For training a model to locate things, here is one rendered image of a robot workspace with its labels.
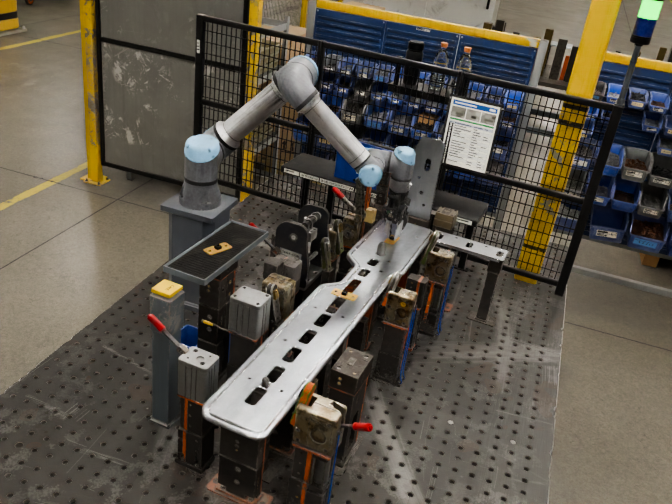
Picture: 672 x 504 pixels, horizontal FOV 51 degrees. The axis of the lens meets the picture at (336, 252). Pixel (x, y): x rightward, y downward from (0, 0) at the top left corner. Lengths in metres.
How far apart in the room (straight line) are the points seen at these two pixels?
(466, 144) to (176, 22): 2.35
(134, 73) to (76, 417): 3.17
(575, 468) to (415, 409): 1.26
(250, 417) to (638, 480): 2.17
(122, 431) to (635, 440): 2.46
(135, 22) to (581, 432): 3.60
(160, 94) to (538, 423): 3.41
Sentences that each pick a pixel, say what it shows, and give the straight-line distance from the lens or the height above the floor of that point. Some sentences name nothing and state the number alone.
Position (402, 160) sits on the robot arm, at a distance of 2.45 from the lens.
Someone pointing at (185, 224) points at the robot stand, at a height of 1.04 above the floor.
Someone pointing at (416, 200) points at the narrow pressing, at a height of 1.07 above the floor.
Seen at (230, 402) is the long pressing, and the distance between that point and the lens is 1.80.
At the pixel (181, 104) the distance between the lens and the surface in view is 4.85.
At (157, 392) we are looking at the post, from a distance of 2.12.
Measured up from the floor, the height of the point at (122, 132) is 0.43.
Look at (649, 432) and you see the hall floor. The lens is 3.82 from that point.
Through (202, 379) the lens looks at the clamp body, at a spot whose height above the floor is 1.02.
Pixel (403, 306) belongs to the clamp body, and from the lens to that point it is 2.24.
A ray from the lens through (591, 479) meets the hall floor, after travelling 3.41.
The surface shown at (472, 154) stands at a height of 1.22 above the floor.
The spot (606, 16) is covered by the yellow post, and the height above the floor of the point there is 1.85.
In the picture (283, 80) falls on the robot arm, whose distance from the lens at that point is 2.32.
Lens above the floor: 2.17
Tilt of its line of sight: 28 degrees down
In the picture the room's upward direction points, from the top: 8 degrees clockwise
